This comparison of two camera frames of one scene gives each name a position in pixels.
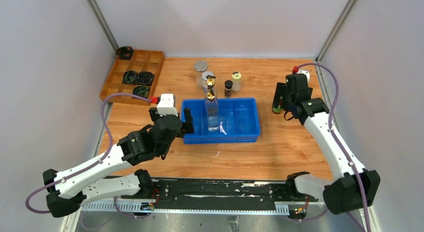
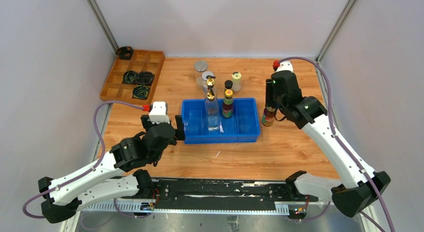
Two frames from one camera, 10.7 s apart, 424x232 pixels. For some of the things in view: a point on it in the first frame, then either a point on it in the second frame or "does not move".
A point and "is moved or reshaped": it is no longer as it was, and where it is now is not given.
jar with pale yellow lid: (236, 81) does not move
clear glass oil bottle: (212, 111) does not move
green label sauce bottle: (280, 101) is moved or reshaped
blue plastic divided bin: (239, 121) does not move
